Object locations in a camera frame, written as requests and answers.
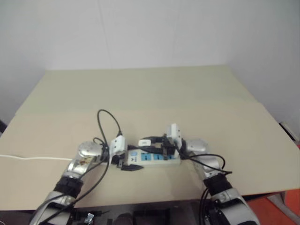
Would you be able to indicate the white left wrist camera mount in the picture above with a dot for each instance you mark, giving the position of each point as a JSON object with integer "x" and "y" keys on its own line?
{"x": 117, "y": 144}

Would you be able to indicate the black frame under table edge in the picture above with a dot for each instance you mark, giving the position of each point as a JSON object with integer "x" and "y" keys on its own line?
{"x": 152, "y": 213}

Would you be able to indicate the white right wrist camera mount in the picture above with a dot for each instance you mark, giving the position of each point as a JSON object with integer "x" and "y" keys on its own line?
{"x": 174, "y": 132}

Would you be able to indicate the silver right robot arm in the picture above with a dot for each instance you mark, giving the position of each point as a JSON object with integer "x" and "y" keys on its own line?
{"x": 211, "y": 162}

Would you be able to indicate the white power strip blue sockets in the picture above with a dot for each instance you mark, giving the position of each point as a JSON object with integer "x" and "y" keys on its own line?
{"x": 150, "y": 159}

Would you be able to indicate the tan cardboard sheet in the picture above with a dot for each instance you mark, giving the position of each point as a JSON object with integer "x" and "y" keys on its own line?
{"x": 58, "y": 131}

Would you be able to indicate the small silver metal bracket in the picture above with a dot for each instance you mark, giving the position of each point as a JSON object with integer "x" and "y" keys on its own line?
{"x": 89, "y": 217}

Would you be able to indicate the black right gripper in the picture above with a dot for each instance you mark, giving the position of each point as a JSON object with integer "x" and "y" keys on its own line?
{"x": 168, "y": 147}

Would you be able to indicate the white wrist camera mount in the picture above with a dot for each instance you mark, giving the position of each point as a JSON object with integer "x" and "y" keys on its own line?
{"x": 174, "y": 132}
{"x": 117, "y": 144}

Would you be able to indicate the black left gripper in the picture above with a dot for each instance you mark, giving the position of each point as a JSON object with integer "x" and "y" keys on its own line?
{"x": 117, "y": 161}

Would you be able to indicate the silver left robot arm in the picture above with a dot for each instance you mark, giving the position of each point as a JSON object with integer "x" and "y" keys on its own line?
{"x": 79, "y": 161}

